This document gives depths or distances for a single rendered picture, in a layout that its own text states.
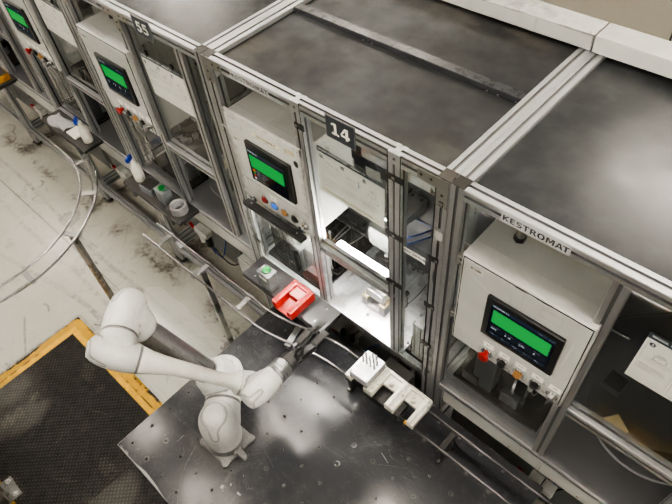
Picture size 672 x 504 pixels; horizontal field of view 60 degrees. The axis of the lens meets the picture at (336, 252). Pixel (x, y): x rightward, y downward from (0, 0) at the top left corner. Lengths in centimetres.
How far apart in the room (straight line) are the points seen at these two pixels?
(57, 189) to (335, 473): 354
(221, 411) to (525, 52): 177
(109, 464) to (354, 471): 157
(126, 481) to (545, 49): 293
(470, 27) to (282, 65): 70
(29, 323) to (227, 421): 225
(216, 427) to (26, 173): 361
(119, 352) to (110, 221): 271
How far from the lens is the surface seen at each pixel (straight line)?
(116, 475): 362
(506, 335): 188
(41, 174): 551
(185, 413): 285
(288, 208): 238
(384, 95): 196
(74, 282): 451
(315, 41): 226
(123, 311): 224
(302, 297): 269
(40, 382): 411
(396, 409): 254
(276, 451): 268
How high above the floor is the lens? 315
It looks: 50 degrees down
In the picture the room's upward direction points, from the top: 7 degrees counter-clockwise
